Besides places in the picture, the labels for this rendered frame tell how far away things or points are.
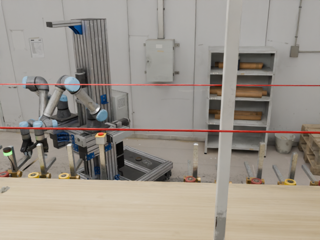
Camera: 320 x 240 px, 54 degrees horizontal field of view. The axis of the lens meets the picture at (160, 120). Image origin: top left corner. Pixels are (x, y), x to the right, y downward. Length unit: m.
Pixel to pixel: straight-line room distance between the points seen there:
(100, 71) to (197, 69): 1.99
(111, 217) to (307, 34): 3.78
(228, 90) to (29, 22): 4.55
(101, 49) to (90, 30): 0.22
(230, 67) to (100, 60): 2.17
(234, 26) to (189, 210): 1.31
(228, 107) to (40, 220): 1.44
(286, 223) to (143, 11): 3.60
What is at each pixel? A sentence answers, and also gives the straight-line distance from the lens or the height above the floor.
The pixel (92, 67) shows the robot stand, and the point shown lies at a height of 1.59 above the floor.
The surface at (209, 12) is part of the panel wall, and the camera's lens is 4.74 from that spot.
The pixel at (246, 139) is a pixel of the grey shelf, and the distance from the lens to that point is 5.07.
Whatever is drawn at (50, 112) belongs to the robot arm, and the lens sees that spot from 2.87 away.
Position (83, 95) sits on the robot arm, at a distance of 2.81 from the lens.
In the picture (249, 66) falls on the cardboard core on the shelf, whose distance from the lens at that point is 4.64.
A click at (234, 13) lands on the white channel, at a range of 1.21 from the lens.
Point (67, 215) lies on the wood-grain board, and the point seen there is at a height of 0.90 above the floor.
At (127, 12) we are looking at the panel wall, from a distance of 4.89.
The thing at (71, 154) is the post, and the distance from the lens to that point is 2.62.
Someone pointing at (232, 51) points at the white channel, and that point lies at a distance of 1.23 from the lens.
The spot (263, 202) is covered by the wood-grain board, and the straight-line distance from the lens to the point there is 2.31.
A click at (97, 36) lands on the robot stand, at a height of 1.87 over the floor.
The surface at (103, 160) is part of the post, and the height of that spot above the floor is 1.00.
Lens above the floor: 2.20
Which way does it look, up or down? 21 degrees down
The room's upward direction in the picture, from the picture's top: 1 degrees counter-clockwise
